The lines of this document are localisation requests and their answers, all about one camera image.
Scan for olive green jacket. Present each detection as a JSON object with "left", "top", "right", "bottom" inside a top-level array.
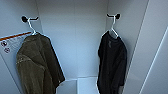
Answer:
[{"left": 15, "top": 32, "right": 67, "bottom": 94}]

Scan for orange white label sticker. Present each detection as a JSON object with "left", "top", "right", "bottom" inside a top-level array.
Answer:
[{"left": 0, "top": 31, "right": 33, "bottom": 56}]

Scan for white plastic hanger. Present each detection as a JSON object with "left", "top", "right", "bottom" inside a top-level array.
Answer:
[
  {"left": 26, "top": 17, "right": 42, "bottom": 37},
  {"left": 102, "top": 16, "right": 121, "bottom": 40}
]

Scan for white inner shelf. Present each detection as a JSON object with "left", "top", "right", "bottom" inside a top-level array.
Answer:
[{"left": 55, "top": 76, "right": 101, "bottom": 94}]

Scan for white wardrobe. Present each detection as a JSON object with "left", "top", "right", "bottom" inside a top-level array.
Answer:
[{"left": 0, "top": 0, "right": 168, "bottom": 94}]

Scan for black garment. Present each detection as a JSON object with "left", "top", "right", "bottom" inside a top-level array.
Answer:
[{"left": 95, "top": 31, "right": 130, "bottom": 94}]

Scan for white wardrobe door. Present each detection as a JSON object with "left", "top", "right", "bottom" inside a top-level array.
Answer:
[{"left": 138, "top": 26, "right": 168, "bottom": 94}]

